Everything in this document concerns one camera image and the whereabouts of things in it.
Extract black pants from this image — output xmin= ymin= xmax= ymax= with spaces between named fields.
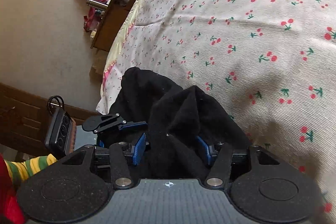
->
xmin=109 ymin=67 xmax=251 ymax=180

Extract black remote device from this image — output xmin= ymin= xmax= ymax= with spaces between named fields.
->
xmin=45 ymin=95 xmax=76 ymax=160

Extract striped yellow green sleeve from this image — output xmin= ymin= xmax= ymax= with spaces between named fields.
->
xmin=4 ymin=154 xmax=57 ymax=189

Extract cherry print white bedsheet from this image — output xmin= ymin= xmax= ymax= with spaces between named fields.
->
xmin=97 ymin=0 xmax=335 ymax=223

